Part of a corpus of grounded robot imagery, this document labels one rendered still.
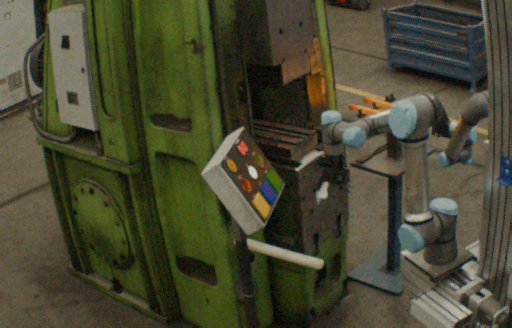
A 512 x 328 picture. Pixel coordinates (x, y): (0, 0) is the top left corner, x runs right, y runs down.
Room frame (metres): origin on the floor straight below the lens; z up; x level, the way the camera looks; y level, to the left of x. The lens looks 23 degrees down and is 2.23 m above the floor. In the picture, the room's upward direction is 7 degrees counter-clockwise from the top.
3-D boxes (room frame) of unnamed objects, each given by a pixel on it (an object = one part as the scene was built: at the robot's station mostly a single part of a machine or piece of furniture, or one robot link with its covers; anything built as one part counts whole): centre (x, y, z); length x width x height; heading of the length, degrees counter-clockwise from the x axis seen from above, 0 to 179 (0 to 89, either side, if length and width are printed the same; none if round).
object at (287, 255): (2.66, -0.05, 0.62); 0.44 x 0.05 x 0.05; 49
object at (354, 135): (2.40, -0.35, 1.23); 0.11 x 0.11 x 0.08; 31
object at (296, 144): (3.12, -0.05, 0.96); 0.42 x 0.20 x 0.09; 49
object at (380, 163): (3.29, -0.70, 0.71); 0.40 x 0.30 x 0.02; 131
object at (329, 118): (2.47, -0.29, 1.23); 0.09 x 0.08 x 0.11; 31
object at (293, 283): (3.17, -0.08, 0.23); 0.55 x 0.37 x 0.47; 49
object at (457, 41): (6.78, -2.13, 0.36); 1.20 x 0.80 x 0.72; 44
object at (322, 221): (3.17, -0.08, 0.69); 0.56 x 0.38 x 0.45; 49
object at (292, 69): (3.12, -0.05, 1.32); 0.42 x 0.20 x 0.10; 49
